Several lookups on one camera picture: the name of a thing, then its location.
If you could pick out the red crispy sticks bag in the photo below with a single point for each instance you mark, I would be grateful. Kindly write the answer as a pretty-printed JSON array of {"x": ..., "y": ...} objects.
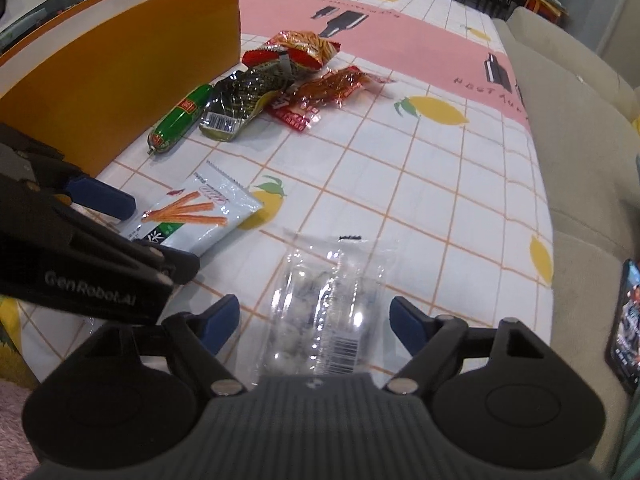
[{"x": 300, "y": 50}]

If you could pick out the green sausage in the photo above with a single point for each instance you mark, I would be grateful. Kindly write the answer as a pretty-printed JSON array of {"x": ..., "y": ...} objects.
[{"x": 180, "y": 117}]

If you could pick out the smartphone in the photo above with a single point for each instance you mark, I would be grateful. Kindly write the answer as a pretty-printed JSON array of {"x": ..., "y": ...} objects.
[{"x": 627, "y": 330}]

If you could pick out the small red white packet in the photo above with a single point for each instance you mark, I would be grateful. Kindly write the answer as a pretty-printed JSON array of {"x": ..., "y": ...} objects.
[{"x": 295, "y": 110}]

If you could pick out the pink fuzzy cloth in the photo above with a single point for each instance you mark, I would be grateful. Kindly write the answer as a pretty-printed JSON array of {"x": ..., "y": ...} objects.
[{"x": 15, "y": 420}]

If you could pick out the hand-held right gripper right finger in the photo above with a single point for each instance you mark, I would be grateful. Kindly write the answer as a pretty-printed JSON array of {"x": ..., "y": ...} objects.
[{"x": 406, "y": 327}]

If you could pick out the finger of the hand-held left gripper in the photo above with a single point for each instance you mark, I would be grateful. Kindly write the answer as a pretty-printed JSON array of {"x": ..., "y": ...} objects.
[
  {"x": 175, "y": 265},
  {"x": 102, "y": 199}
]

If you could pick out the orange spicy strips packet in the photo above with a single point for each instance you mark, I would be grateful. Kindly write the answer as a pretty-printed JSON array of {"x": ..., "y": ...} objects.
[{"x": 335, "y": 85}]

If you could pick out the clear candy packet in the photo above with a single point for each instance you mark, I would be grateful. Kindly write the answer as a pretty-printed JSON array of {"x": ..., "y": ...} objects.
[{"x": 320, "y": 300}]

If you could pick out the orange cardboard box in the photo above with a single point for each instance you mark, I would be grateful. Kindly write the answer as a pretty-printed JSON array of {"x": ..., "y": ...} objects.
[{"x": 125, "y": 70}]

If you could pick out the teal patterned cloth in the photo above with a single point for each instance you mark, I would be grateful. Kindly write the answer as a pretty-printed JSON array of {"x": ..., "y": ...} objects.
[{"x": 629, "y": 440}]

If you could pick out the dark green snack packet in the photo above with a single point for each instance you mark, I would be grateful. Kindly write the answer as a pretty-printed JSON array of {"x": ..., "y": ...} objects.
[{"x": 240, "y": 100}]

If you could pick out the beige sofa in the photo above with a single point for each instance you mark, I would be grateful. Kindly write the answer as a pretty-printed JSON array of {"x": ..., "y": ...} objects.
[{"x": 575, "y": 160}]

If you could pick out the white snack sticks packet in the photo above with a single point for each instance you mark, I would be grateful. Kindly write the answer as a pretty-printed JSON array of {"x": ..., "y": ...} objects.
[{"x": 200, "y": 210}]

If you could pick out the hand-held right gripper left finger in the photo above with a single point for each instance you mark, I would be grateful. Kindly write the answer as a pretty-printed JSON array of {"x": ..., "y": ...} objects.
[{"x": 222, "y": 322}]

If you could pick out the lemon print tablecloth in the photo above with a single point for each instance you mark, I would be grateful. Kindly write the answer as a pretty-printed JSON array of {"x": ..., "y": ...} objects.
[{"x": 400, "y": 170}]

